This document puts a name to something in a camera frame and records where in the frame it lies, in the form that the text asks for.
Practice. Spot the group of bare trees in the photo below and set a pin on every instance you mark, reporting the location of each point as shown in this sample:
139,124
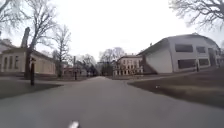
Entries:
108,58
88,63

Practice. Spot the pale building with many windows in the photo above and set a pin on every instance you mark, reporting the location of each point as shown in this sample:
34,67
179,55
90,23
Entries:
128,65

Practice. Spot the thin dark pole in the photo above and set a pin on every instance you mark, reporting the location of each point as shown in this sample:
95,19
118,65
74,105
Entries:
75,71
197,66

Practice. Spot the grey asphalt path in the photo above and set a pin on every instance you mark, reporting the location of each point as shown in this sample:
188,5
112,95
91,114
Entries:
106,103

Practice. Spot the low reddish building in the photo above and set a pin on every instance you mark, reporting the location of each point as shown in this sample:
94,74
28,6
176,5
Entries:
70,71

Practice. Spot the white building with dark windows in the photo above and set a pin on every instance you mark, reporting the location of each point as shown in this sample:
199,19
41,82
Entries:
160,60

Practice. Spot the robot's own part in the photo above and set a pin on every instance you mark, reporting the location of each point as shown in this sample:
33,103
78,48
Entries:
73,125

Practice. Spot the brownish grass ground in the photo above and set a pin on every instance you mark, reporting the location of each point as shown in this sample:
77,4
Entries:
186,87
20,88

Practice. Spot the black pole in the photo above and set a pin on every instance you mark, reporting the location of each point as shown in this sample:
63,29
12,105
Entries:
32,74

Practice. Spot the large bare tree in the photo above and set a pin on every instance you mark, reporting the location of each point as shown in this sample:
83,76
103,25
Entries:
28,60

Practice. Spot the low beige building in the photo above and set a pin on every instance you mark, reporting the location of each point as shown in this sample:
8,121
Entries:
13,61

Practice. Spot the bare tree branches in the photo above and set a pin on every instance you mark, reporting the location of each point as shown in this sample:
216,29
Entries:
201,11
6,13

